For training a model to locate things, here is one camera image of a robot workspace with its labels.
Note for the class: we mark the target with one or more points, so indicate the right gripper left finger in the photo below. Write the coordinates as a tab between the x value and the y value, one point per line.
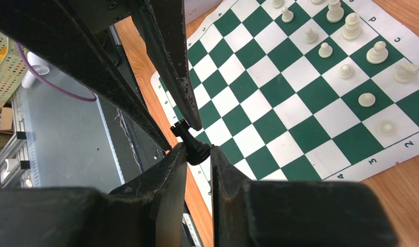
146	211

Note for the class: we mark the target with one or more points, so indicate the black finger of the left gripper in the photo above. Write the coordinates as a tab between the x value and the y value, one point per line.
161	25
55	32

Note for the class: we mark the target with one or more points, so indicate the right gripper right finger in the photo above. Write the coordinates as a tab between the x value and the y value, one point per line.
282	213

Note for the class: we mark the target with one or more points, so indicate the black chess rook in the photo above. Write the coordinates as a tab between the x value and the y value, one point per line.
196	151

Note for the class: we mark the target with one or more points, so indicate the green white chess mat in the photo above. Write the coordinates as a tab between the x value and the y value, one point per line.
279	111

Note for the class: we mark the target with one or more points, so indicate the white chess rook corner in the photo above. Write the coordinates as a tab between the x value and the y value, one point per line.
385	128

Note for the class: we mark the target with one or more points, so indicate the white chess pawn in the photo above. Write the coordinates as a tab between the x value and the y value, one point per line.
345	71
366	99
325	50

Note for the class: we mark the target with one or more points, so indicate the white chess bishop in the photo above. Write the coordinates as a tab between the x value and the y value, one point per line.
378	53

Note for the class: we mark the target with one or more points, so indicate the white chess knight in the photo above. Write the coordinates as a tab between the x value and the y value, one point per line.
406	72

